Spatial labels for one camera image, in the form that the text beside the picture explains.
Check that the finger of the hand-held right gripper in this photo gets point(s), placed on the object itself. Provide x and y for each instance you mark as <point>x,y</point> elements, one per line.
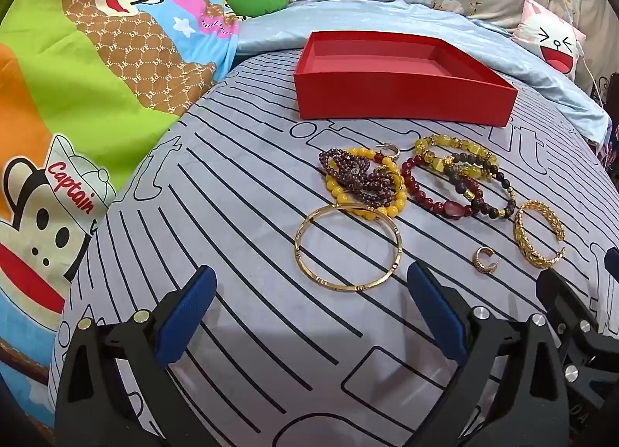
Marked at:
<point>612,261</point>
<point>566,302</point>

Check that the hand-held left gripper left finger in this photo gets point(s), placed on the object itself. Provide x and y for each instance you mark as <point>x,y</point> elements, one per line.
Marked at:
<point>188,316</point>

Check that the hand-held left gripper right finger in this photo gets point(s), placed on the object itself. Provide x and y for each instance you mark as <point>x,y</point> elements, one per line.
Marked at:
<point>435,311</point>

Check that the small chunky gold earring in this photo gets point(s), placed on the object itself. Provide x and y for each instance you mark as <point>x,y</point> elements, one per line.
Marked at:
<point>483,267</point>

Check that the plain gold bangle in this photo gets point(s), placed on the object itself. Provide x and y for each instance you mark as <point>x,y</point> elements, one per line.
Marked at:
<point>298,249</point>

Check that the gold hoop earring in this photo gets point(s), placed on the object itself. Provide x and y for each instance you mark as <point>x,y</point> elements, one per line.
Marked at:
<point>395,152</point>

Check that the red cardboard box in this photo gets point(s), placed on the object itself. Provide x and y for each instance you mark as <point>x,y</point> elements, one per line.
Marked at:
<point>401,94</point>

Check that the dark metal rack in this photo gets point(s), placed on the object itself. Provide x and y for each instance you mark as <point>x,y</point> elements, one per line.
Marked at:
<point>610,104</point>

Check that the pink cartoon face cushion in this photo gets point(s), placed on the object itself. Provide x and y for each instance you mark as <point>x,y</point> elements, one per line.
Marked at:
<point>556,46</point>

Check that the colourful cartoon monkey quilt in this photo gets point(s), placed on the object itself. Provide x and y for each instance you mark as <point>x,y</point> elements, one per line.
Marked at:
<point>96,89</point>

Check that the light blue blanket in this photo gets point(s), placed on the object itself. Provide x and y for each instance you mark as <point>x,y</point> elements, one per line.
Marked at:
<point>271,26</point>

